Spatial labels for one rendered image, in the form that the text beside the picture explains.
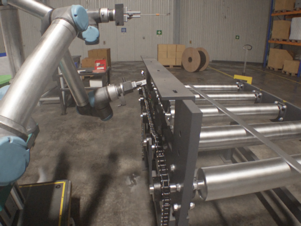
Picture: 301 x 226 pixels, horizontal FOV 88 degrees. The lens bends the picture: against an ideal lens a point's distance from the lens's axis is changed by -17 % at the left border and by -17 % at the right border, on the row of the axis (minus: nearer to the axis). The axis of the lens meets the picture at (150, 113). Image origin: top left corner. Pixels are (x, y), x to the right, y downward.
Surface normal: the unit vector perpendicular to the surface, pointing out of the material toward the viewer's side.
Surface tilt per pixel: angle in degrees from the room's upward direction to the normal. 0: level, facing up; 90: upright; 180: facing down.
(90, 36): 92
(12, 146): 93
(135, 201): 0
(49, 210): 0
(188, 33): 90
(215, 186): 59
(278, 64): 90
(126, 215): 0
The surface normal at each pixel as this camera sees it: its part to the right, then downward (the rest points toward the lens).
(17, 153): 0.94, 0.18
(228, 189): 0.09, 0.05
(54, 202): 0.00, -0.92
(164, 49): 0.01, 0.39
